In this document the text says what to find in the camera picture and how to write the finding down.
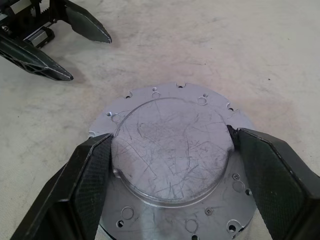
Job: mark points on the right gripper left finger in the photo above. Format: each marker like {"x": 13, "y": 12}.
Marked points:
{"x": 75, "y": 190}

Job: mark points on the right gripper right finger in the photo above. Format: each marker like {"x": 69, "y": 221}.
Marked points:
{"x": 277, "y": 187}

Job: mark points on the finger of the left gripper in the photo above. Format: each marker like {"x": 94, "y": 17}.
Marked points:
{"x": 30, "y": 60}
{"x": 87, "y": 25}

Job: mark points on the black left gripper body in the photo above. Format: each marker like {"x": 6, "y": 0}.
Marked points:
{"x": 22, "y": 17}

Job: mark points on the silver motor lid circuit board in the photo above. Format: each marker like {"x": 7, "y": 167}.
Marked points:
{"x": 170, "y": 150}

